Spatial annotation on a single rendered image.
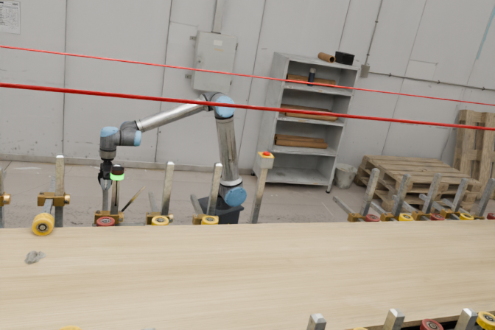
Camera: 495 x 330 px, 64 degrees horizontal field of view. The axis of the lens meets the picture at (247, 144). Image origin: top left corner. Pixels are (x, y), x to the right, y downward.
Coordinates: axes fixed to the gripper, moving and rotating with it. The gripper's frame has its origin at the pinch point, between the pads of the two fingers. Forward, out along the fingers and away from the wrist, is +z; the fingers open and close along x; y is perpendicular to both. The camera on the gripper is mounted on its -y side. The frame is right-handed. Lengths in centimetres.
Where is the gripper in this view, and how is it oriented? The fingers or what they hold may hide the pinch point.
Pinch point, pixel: (105, 190)
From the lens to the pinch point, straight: 245.2
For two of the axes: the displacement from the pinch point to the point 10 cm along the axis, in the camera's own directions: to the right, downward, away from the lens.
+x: -9.4, -0.5, -3.5
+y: -3.1, -3.5, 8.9
